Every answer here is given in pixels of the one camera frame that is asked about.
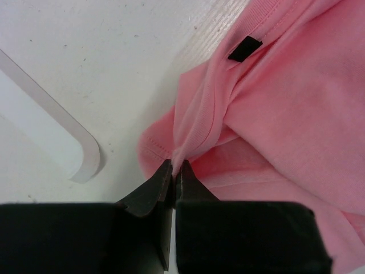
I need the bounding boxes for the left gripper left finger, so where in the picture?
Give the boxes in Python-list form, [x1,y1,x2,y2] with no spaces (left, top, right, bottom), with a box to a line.
[116,159,173,219]

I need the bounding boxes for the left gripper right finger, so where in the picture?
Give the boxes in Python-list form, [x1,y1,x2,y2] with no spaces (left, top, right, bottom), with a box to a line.
[175,160,219,204]

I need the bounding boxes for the pink t shirt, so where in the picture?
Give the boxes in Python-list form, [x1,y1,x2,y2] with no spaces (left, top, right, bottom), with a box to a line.
[138,1,364,273]

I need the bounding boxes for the white clothes rack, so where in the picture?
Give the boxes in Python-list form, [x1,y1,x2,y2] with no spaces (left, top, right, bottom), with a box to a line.
[1,52,100,183]

